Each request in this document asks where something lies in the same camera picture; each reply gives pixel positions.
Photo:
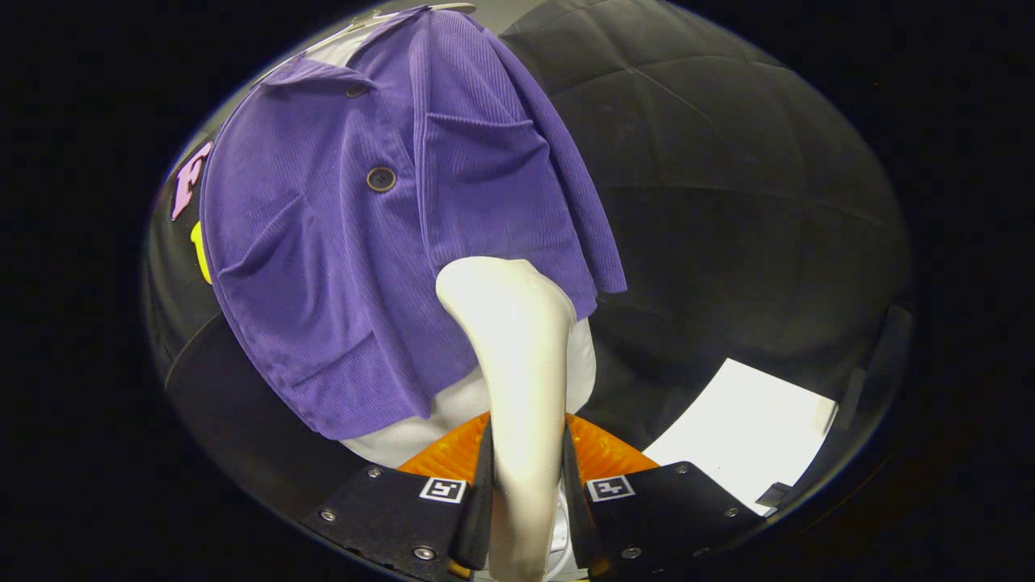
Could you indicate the white mannequin torso on stand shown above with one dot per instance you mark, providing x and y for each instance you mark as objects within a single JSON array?
[{"x": 453, "y": 404}]

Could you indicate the white flat board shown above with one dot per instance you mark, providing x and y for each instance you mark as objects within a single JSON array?
[{"x": 744, "y": 428}]

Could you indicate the white garment steamer head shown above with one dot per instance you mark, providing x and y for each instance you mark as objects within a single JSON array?
[{"x": 517, "y": 347}]

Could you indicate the grey drawer cabinet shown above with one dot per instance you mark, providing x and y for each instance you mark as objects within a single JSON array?
[{"x": 234, "y": 404}]

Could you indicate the black backdrop cloth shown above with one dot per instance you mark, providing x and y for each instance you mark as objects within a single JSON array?
[{"x": 728, "y": 202}]

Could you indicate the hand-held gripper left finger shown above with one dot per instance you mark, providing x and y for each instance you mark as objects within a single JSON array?
[{"x": 483, "y": 501}]

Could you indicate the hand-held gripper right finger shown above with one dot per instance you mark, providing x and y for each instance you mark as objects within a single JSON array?
[{"x": 576, "y": 509}]

